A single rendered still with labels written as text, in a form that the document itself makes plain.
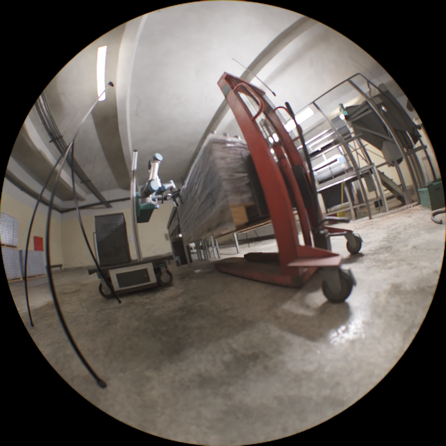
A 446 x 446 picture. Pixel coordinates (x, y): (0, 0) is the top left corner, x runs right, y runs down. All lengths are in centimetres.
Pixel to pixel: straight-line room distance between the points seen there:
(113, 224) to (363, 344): 178
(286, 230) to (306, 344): 55
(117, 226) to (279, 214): 141
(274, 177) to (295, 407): 90
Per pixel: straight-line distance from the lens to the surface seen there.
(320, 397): 42
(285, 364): 46
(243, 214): 77
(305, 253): 70
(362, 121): 435
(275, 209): 75
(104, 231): 150
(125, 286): 141
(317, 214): 92
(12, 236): 673
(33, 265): 728
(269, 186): 78
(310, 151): 391
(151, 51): 448
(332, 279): 61
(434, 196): 249
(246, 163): 94
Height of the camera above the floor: 40
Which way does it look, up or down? 6 degrees up
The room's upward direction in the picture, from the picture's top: 12 degrees counter-clockwise
